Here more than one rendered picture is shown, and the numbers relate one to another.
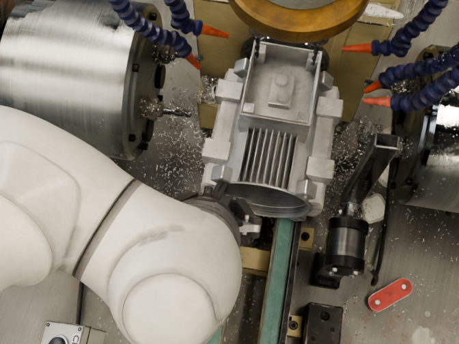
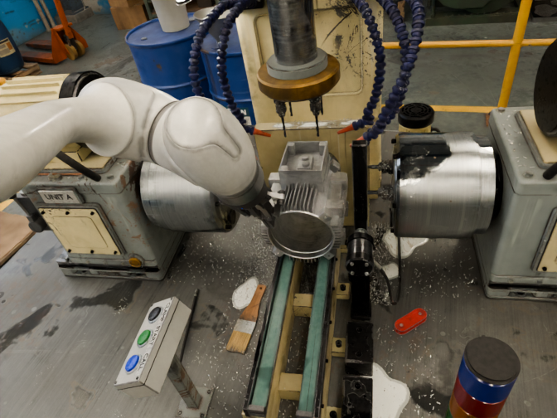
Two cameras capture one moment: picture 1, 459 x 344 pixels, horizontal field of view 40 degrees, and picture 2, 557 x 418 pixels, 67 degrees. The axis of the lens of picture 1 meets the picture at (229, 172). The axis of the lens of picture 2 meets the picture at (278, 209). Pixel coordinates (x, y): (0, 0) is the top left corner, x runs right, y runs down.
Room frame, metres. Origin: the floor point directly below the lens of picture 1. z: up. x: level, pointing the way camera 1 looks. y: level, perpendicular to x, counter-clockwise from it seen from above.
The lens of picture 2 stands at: (-0.40, -0.09, 1.70)
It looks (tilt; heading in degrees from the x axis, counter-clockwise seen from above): 41 degrees down; 7
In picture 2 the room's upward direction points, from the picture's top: 11 degrees counter-clockwise
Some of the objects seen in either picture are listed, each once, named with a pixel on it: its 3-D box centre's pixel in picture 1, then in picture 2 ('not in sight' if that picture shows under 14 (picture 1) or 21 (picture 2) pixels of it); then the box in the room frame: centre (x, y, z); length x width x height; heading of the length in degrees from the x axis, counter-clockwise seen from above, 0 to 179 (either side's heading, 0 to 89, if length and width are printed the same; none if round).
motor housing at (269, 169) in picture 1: (271, 142); (306, 207); (0.37, -0.07, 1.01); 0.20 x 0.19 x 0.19; 169
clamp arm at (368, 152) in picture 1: (365, 177); (360, 193); (0.28, -0.19, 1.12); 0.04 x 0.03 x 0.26; 170
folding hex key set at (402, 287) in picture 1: (389, 295); (410, 321); (0.16, -0.28, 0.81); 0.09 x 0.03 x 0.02; 118
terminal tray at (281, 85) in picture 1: (279, 93); (305, 167); (0.41, -0.07, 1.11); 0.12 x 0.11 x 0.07; 169
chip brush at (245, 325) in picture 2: not in sight; (249, 317); (0.22, 0.11, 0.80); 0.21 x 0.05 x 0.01; 162
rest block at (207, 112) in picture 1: (218, 103); not in sight; (0.52, 0.02, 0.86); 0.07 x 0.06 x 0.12; 80
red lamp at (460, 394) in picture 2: not in sight; (481, 387); (-0.15, -0.28, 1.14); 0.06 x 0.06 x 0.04
